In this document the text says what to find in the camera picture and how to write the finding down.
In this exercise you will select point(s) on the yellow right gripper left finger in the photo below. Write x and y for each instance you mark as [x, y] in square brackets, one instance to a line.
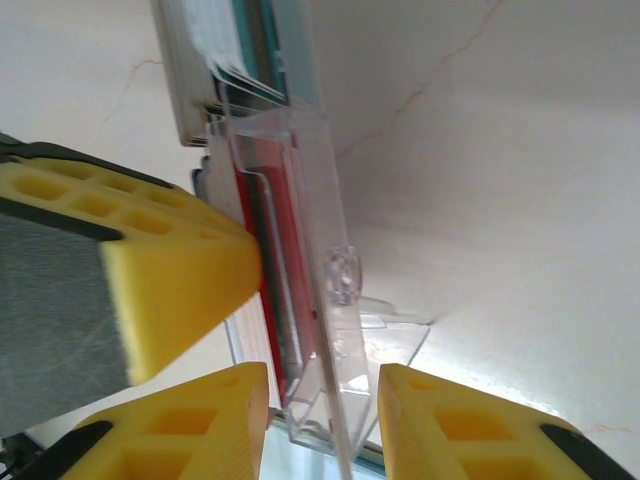
[200, 430]

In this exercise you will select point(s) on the teal card stack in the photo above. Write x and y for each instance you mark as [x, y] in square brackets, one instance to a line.
[270, 60]

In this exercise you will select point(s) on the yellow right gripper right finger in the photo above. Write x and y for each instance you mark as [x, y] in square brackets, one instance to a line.
[450, 440]

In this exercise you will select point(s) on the red credit card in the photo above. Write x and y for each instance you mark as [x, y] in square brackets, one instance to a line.
[246, 210]
[295, 250]

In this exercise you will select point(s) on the clear acrylic card display stand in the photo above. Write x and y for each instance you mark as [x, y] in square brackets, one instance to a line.
[330, 210]

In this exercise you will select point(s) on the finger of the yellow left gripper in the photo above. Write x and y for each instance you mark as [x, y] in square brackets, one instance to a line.
[100, 172]
[175, 290]

